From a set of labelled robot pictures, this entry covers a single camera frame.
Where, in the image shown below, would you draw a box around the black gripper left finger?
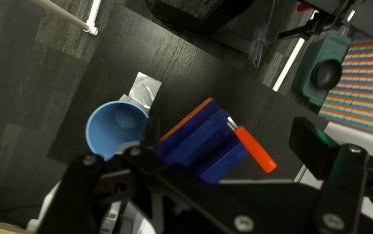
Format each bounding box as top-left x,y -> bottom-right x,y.
35,146 -> 157,234

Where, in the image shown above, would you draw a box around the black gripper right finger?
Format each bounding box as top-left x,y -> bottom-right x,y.
289,115 -> 372,234

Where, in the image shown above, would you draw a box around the large blue plastic cup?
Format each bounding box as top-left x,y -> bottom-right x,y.
85,100 -> 151,161

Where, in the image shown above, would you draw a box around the blue rack with orange side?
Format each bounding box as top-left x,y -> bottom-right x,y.
153,96 -> 251,185

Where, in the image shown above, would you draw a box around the white bar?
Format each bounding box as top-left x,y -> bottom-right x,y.
272,36 -> 307,93

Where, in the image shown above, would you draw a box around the black tripod stand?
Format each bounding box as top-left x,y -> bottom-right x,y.
276,0 -> 359,41

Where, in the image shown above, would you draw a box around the green camera device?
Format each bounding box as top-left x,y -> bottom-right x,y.
291,31 -> 352,109

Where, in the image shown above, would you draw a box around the white pipe frame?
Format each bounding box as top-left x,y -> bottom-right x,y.
29,0 -> 104,36

